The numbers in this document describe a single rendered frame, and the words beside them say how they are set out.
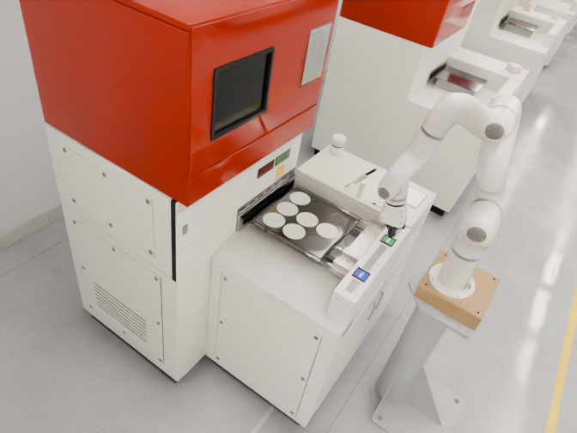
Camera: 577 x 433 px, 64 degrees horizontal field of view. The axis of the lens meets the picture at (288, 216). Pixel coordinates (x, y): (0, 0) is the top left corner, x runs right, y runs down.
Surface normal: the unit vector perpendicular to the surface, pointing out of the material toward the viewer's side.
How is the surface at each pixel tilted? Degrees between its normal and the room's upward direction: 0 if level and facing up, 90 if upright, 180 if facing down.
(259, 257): 0
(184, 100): 90
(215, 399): 0
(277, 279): 0
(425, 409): 90
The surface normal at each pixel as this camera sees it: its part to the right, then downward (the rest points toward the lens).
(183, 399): 0.15, -0.76
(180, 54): -0.55, 0.47
